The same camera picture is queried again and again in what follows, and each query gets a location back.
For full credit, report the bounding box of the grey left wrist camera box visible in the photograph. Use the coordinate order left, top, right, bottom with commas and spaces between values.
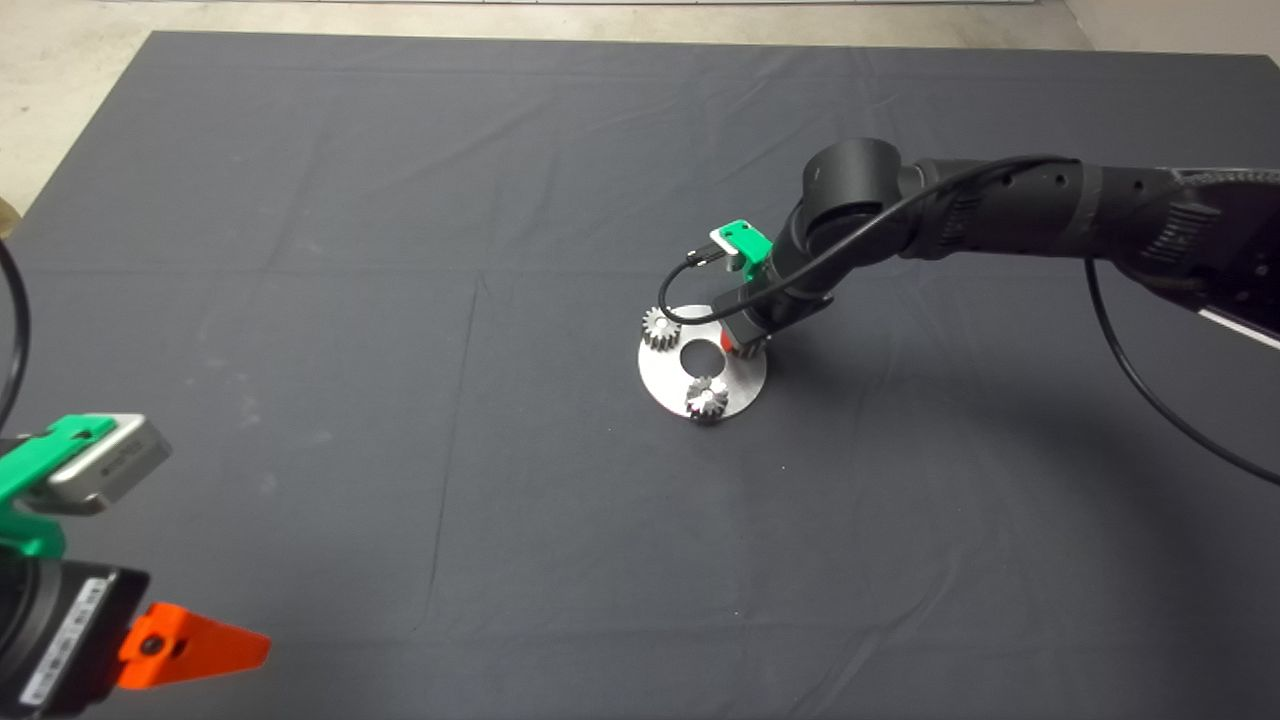
45, 415, 173, 516

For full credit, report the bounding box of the green left camera mount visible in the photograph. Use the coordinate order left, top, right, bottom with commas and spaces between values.
0, 415, 116, 561

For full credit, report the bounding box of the round metal plate with hole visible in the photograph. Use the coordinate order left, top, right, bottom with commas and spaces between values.
638, 304, 769, 417

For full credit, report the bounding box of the black right camera cable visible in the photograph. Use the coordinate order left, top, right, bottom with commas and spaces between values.
657, 153, 1280, 488

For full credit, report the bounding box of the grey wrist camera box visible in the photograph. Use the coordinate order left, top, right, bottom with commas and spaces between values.
708, 228, 749, 273
45, 415, 173, 516

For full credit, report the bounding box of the dark grey table cloth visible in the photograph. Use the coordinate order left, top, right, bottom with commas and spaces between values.
0, 30, 1280, 720

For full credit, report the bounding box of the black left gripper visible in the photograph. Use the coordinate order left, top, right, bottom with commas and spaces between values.
0, 560, 272, 719

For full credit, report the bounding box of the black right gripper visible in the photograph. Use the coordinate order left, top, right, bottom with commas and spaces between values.
712, 270, 836, 353

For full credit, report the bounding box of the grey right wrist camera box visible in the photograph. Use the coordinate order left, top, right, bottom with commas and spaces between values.
708, 228, 749, 273

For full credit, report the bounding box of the steel spur gear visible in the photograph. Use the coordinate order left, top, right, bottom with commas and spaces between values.
641, 306, 683, 353

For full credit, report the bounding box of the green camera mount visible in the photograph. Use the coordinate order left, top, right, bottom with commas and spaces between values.
722, 220, 774, 277
0, 415, 116, 561

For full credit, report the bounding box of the black camera cable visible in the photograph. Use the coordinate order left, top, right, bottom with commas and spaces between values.
0, 240, 31, 431
657, 153, 1280, 488

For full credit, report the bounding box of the green right camera mount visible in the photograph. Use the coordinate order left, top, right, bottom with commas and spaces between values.
722, 220, 774, 277

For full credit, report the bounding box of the black left camera cable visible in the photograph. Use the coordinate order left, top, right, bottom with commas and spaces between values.
0, 240, 31, 431

